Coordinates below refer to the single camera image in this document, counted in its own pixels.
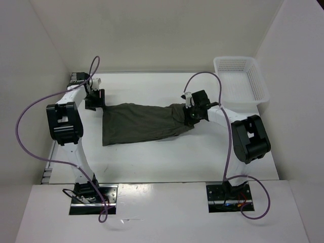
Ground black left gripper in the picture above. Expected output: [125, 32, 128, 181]
[84, 88, 106, 111]

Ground dark olive green shorts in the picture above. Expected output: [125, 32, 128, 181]
[102, 103, 194, 146]

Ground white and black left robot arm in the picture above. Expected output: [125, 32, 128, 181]
[46, 72, 105, 203]

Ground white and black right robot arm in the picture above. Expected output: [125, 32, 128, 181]
[182, 90, 271, 199]

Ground white perforated plastic basket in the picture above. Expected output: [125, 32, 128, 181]
[213, 56, 270, 109]

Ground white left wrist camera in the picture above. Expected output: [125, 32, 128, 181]
[90, 78, 101, 91]

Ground aluminium table edge rail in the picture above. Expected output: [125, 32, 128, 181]
[40, 72, 82, 184]

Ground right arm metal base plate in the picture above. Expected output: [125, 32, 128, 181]
[206, 182, 255, 213]

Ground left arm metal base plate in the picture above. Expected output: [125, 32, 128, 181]
[64, 184, 118, 216]

